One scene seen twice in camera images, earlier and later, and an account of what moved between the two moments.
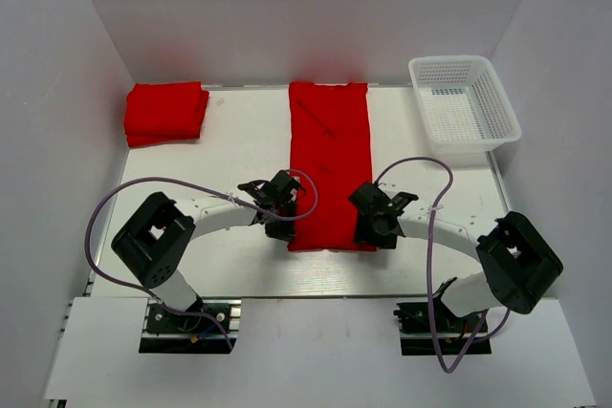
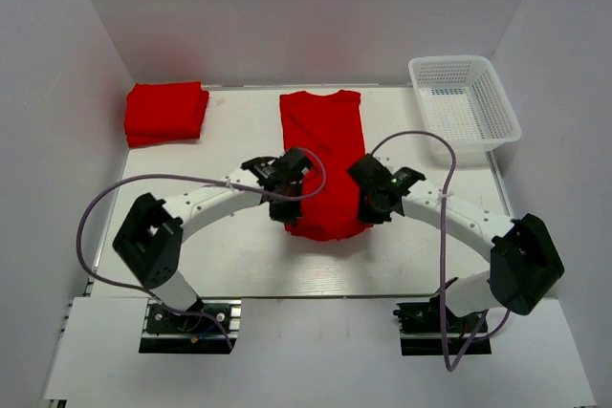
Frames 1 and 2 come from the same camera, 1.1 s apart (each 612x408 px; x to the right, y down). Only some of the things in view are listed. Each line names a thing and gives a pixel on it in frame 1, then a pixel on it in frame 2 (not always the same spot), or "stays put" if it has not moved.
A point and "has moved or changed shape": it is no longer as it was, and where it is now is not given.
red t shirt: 329,141 has moved or changed shape
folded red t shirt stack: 159,112 stays put
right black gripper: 363,234 -> 368,217
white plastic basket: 464,105 stays put
